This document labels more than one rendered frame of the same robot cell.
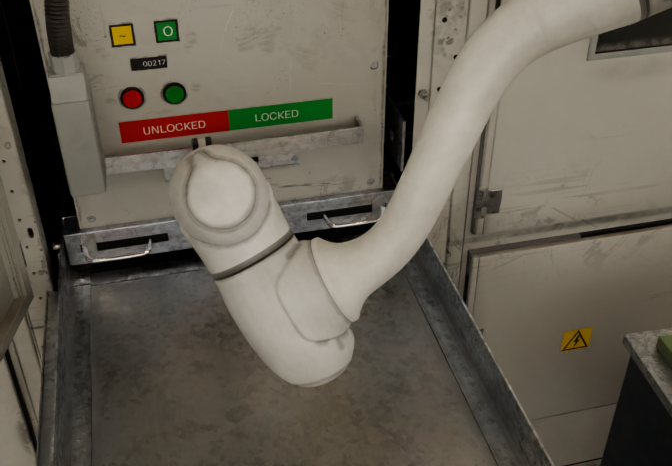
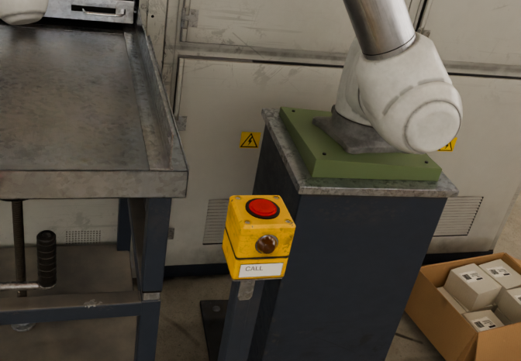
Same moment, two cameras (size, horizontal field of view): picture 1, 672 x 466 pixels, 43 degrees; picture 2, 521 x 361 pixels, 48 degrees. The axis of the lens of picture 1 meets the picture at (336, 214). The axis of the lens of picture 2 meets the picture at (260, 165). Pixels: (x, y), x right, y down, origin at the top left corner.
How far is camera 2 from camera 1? 0.60 m
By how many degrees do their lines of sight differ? 8
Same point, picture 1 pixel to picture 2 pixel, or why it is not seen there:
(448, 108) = not seen: outside the picture
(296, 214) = (63, 3)
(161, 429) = not seen: outside the picture
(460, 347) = (143, 73)
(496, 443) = (143, 107)
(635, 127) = not seen: outside the picture
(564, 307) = (241, 112)
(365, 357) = (80, 69)
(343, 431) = (47, 91)
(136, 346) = not seen: outside the picture
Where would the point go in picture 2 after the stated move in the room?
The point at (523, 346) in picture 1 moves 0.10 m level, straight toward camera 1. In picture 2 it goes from (214, 137) to (202, 151)
